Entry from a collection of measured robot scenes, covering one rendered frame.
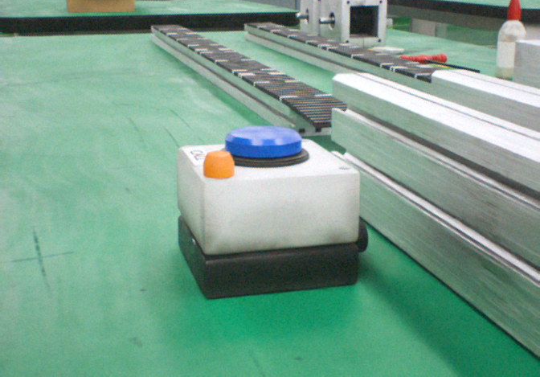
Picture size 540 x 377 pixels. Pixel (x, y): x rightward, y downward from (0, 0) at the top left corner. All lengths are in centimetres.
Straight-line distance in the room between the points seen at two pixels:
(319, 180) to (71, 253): 16
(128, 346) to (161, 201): 22
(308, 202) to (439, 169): 7
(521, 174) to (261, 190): 12
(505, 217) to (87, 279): 21
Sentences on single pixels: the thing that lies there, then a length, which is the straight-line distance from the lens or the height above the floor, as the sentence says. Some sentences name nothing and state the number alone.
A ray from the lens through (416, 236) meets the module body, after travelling 46.
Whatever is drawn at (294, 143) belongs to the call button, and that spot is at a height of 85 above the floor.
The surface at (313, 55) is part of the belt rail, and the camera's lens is 134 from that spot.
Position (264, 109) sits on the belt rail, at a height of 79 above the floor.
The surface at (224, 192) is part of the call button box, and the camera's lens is 40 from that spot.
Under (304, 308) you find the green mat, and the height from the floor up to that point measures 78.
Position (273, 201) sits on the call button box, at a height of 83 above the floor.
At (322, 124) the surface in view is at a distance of 70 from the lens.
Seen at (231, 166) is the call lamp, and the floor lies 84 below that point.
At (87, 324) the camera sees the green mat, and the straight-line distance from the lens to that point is 40.
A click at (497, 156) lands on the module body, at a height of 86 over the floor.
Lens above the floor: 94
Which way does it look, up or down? 14 degrees down
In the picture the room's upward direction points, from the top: straight up
